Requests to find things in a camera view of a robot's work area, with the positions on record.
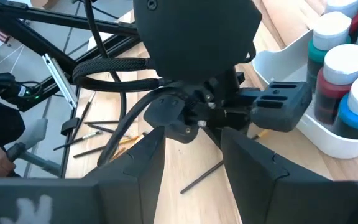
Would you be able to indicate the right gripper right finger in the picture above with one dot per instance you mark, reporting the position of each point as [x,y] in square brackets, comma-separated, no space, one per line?
[266,193]

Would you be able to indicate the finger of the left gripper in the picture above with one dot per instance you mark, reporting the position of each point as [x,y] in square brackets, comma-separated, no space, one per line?
[183,133]
[216,137]

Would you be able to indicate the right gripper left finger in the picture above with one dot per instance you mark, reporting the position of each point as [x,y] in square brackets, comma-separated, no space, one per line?
[132,186]

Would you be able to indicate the thin dark paintbrush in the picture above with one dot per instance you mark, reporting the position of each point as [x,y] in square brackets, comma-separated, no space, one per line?
[89,151]
[102,128]
[101,122]
[200,178]

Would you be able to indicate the dark paintbrush orange tip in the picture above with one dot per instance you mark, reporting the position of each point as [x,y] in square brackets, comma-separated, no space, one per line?
[132,139]

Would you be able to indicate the short paintbrush silver ferrule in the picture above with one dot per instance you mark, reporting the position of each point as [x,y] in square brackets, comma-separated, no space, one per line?
[79,140]

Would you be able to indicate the white plastic bin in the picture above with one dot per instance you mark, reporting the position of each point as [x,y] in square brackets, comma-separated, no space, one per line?
[337,146]

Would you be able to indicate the long paintbrush silver ferrule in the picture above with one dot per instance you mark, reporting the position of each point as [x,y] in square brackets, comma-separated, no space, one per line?
[84,113]

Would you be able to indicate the small teal-green paint bottle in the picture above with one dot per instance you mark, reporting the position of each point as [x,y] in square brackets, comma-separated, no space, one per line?
[331,31]

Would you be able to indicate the small dark red paint bottle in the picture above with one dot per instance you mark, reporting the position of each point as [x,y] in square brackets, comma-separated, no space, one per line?
[342,6]

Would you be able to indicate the black clamp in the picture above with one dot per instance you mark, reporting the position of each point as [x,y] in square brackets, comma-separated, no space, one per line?
[70,126]

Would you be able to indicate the black device green light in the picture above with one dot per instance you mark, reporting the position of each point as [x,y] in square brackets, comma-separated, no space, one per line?
[2,87]

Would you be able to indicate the black aluminium table frame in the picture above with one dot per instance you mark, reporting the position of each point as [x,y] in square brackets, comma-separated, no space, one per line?
[73,20]

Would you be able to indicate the silver aluminium bracket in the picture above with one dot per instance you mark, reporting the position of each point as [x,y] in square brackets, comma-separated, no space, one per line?
[59,79]

